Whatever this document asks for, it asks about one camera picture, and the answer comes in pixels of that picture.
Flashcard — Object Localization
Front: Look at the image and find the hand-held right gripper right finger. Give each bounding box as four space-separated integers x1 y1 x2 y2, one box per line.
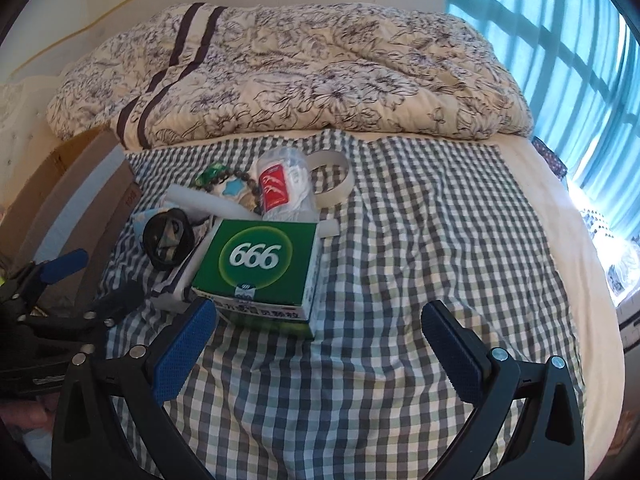
421 300 586 480

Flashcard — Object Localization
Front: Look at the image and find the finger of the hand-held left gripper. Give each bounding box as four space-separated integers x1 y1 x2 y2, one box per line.
25 280 143 347
5 249 90 306

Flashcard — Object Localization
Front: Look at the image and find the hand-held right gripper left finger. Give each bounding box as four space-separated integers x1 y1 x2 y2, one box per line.
50 296 221 480

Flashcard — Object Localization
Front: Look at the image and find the black ring-shaped object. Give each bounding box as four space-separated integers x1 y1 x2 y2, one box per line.
142 210 197 271

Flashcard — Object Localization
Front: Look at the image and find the cardboard box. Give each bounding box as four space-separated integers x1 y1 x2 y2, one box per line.
0 127 138 311

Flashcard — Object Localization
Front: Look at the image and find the green white carton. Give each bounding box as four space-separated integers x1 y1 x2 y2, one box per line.
191 217 323 339

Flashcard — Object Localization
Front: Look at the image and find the green foil wrapper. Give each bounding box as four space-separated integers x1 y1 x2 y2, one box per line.
195 162 226 186

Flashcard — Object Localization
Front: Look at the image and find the white bear toy blue star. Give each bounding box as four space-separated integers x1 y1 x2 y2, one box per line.
215 177 256 211

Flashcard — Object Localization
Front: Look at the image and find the brown bead bracelet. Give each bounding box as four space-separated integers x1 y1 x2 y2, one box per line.
212 169 266 218

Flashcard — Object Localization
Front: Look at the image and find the plastic bag of cups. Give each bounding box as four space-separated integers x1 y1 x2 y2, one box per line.
256 149 320 223

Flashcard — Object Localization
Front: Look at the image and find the white tape roll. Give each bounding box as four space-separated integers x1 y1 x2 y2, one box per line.
306 150 355 207

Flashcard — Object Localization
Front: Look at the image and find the grey checked cloth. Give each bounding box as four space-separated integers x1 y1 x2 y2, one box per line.
97 129 588 480

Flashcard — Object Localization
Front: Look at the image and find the cream bed mattress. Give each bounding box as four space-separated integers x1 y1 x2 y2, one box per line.
120 130 621 461

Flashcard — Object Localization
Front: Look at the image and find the dark dotted cloth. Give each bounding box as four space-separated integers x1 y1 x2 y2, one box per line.
532 137 568 178

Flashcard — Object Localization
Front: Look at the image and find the floral cream quilt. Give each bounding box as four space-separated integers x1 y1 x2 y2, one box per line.
46 2 533 150

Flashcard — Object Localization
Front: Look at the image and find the blue curtain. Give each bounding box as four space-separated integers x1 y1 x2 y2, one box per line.
444 0 640 221

